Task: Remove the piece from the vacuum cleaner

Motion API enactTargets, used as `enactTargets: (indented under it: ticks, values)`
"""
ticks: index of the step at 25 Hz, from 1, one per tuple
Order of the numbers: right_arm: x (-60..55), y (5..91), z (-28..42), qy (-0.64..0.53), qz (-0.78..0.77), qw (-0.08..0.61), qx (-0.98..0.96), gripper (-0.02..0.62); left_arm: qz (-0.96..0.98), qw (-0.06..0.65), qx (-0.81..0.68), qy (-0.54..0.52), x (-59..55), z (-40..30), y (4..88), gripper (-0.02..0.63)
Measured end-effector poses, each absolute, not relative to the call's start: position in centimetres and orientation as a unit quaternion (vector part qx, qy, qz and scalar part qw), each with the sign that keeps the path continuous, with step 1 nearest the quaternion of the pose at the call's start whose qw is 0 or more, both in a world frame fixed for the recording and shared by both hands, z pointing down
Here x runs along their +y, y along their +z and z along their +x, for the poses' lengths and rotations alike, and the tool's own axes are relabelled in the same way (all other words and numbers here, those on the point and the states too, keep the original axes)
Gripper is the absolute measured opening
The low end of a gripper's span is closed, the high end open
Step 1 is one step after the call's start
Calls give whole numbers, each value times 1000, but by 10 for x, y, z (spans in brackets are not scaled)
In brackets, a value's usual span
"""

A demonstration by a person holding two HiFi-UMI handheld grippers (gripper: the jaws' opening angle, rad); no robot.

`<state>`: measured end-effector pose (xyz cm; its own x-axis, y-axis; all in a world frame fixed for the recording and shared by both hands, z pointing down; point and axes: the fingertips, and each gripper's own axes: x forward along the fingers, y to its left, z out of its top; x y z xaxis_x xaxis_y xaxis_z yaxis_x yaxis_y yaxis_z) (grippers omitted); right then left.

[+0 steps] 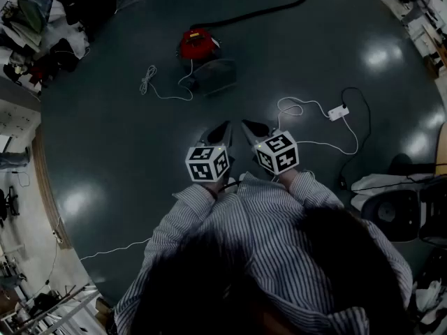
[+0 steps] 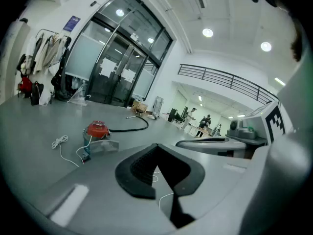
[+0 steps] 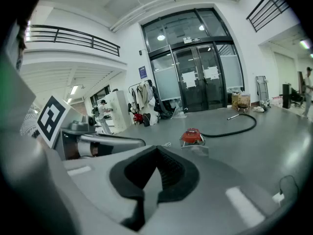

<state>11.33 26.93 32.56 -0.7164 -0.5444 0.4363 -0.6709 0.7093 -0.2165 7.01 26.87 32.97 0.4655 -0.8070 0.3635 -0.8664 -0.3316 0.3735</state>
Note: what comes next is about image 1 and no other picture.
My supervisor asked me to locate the white cabinet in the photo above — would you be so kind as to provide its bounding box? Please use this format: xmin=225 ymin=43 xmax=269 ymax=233
xmin=0 ymin=98 xmax=42 ymax=155

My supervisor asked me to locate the white power strip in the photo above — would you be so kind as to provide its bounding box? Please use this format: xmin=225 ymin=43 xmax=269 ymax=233
xmin=327 ymin=105 xmax=351 ymax=121

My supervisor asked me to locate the black vacuum hose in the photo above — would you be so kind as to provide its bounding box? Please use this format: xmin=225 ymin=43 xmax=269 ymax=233
xmin=189 ymin=0 xmax=310 ymax=31

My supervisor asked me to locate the red vacuum cleaner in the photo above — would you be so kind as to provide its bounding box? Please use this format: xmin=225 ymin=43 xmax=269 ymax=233
xmin=176 ymin=27 xmax=223 ymax=63

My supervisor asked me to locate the person's left forearm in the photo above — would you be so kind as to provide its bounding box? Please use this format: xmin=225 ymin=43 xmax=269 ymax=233
xmin=153 ymin=181 xmax=224 ymax=244

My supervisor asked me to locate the pile of mixed clothes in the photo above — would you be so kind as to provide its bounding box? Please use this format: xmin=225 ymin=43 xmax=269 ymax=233
xmin=0 ymin=0 xmax=92 ymax=89

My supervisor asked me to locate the thin white floor cable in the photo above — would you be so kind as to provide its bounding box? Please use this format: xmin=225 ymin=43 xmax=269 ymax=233
xmin=79 ymin=237 xmax=152 ymax=262

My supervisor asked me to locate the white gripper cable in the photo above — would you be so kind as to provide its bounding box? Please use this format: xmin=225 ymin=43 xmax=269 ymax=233
xmin=277 ymin=96 xmax=360 ymax=156

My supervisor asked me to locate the white vacuum power cord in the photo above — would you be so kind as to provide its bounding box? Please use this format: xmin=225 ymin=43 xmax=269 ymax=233
xmin=139 ymin=57 xmax=195 ymax=102

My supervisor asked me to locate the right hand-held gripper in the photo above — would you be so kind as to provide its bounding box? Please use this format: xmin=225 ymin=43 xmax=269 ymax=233
xmin=240 ymin=118 xmax=300 ymax=176

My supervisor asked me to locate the black chair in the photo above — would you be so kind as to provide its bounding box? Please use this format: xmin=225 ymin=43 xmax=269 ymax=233
xmin=360 ymin=188 xmax=420 ymax=243

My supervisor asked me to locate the black office chair base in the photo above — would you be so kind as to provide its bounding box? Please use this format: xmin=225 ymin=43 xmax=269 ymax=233
xmin=0 ymin=185 xmax=20 ymax=228

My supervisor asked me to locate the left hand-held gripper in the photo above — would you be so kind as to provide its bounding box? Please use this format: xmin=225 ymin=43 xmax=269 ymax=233
xmin=184 ymin=119 xmax=235 ymax=182

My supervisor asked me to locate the person's striped shirt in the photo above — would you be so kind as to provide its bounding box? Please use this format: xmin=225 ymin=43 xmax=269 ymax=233
xmin=114 ymin=171 xmax=415 ymax=335

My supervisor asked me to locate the person's right forearm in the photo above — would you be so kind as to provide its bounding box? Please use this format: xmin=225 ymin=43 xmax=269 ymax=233
xmin=277 ymin=168 xmax=345 ymax=211

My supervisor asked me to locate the black power cable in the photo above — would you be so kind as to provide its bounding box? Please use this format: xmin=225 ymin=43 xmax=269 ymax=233
xmin=337 ymin=87 xmax=372 ymax=189

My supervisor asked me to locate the wooden desk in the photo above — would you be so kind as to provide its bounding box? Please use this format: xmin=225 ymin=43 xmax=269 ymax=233
xmin=434 ymin=122 xmax=447 ymax=177

